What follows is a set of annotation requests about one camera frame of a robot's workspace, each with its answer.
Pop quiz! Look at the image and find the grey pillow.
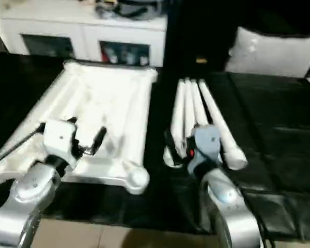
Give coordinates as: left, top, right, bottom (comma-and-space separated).
224, 25, 310, 78

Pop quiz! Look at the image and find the white sideboard with glass doors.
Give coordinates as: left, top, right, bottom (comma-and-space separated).
0, 0, 168, 68

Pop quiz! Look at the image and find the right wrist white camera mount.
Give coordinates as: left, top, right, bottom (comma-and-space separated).
187, 123, 222, 173

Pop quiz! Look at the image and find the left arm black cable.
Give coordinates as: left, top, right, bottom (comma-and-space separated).
0, 123, 46, 162

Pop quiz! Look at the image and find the black tangled item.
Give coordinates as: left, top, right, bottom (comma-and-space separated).
95, 0, 114, 19

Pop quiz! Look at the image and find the white plastic table leg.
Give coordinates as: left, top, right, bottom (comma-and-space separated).
197, 78, 249, 171
190, 79, 212, 127
163, 78, 187, 169
182, 76, 197, 130

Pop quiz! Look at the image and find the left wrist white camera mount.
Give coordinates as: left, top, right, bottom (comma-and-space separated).
43, 119, 80, 170

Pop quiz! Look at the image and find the white plastic table top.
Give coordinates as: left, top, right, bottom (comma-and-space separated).
0, 59, 160, 196

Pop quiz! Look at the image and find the black work surface mat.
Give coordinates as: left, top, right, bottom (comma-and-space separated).
0, 50, 310, 238

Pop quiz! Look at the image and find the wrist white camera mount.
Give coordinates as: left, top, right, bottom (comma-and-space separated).
43, 119, 80, 170
187, 123, 222, 173

